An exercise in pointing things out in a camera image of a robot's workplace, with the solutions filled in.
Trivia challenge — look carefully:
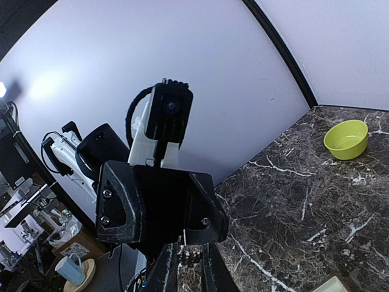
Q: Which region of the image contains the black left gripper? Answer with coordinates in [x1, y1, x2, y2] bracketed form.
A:
[96, 161, 229, 292]

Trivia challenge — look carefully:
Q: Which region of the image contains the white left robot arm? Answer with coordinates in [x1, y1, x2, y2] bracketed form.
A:
[42, 122, 229, 258]

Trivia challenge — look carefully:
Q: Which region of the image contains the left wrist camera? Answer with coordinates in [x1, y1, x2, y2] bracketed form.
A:
[123, 77, 195, 168]

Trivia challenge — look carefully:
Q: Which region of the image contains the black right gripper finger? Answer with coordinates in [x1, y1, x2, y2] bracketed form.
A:
[201, 243, 240, 292]

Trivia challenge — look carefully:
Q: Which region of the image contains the green plastic bowl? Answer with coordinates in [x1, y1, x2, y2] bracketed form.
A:
[323, 119, 368, 161]

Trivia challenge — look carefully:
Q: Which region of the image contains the light blue cup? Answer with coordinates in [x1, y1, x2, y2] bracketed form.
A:
[55, 253, 86, 286]

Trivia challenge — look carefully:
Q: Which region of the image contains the black left frame post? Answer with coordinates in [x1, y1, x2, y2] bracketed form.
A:
[242, 0, 318, 108]

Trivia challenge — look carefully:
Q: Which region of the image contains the beige jewelry tray insert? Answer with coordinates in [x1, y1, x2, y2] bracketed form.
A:
[312, 276, 351, 292]

